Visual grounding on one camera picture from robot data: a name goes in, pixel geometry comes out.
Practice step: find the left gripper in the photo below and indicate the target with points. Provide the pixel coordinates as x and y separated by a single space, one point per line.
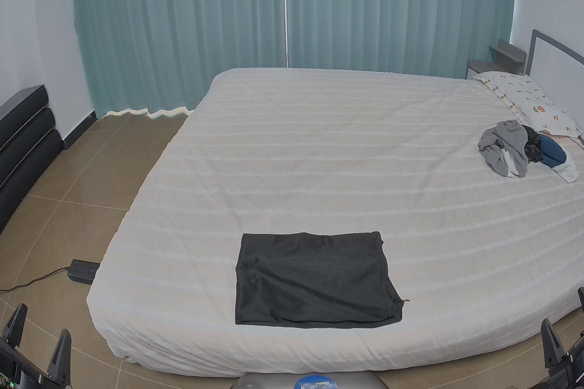
23 371

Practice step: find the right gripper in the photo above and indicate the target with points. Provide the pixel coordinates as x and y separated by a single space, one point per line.
570 371

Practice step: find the black T-shirt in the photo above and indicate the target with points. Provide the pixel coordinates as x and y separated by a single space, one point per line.
315 282

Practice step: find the pile of clothes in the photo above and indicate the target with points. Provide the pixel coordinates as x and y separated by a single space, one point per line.
511 141

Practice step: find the bed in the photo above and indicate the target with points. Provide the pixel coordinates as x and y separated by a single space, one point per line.
319 150

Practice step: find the black power adapter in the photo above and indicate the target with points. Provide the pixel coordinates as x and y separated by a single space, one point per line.
83 271

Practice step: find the black chest of drawers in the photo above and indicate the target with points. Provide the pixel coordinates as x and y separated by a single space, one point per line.
23 141

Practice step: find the white printed pillow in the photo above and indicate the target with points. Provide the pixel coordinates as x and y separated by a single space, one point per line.
529 100

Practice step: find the grey bedside table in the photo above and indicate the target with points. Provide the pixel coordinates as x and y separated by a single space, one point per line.
508 52

